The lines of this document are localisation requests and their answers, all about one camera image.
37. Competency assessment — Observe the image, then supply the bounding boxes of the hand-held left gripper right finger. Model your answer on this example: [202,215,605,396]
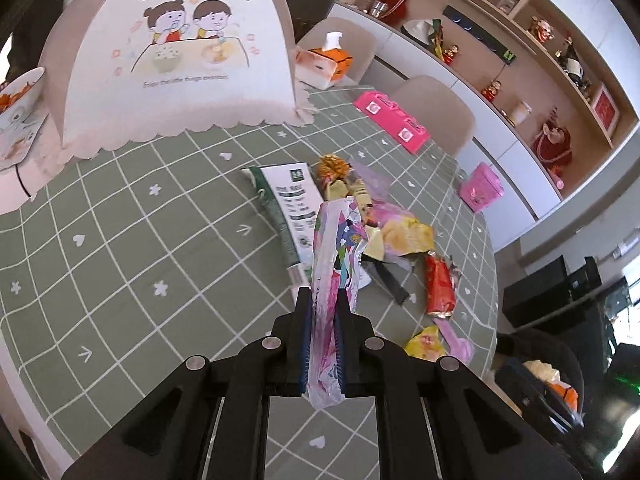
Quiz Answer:
[336,289,583,480]

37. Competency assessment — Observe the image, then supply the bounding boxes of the pink toy stove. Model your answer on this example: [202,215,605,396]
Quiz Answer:
[354,91,430,155]

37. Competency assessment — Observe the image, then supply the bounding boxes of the white wooden shelf cabinet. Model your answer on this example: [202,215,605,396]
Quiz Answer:
[327,0,640,221]

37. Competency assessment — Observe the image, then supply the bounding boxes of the green white carton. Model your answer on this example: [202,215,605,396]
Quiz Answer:
[241,162,323,286]

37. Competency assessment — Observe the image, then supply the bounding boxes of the white patterned bowl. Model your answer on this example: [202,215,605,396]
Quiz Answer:
[0,66,48,171]

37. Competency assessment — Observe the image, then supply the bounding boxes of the black trash bin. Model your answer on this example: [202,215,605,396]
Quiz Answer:
[492,330,587,453]

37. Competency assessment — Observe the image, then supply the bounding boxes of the green checked tablecloth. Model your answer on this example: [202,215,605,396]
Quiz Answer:
[0,80,498,480]

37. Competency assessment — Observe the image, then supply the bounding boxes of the white pink colourful snack wrapper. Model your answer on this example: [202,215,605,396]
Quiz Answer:
[306,197,371,409]

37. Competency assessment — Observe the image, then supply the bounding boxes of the pale purple wrapper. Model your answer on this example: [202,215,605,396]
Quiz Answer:
[350,157,391,206]

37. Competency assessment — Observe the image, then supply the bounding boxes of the beige printed food cover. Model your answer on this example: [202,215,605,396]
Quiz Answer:
[37,0,316,163]

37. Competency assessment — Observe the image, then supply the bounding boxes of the gold foil wrapper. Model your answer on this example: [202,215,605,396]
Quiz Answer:
[317,154,358,200]

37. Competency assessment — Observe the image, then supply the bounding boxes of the red picture frame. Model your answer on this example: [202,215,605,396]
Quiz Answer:
[590,84,621,131]

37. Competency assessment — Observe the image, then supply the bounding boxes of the black boxes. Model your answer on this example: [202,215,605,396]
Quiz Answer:
[502,255,603,331]

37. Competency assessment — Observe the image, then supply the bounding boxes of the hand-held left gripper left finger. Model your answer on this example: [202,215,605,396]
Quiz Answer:
[61,287,314,480]

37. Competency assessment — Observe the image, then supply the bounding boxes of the yellow pink snack wrapper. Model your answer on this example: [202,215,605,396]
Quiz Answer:
[362,202,436,262]

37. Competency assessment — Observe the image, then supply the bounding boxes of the red white figurine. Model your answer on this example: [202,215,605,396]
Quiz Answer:
[530,16,553,44]

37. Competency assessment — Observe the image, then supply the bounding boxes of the pink toy suitcase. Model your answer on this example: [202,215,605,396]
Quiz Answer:
[459,162,504,214]

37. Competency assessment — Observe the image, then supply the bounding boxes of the black wrapper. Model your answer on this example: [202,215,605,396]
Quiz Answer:
[361,255,408,306]

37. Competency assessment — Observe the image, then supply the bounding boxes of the orange tissue box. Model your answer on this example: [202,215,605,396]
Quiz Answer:
[294,31,353,90]

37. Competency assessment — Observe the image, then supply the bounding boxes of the small yellow wrapper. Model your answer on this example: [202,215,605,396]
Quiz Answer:
[404,325,446,361]

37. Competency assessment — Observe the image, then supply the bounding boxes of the red snack wrapper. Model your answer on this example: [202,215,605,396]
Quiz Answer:
[424,254,458,318]

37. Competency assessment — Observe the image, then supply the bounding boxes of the large red figurine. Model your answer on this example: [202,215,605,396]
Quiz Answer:
[531,107,573,177]

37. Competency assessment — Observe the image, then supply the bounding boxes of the white cup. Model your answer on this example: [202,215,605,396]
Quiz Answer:
[507,101,533,127]

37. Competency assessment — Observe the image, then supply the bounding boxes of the dark wine bottle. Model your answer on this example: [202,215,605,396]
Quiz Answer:
[557,35,588,87]

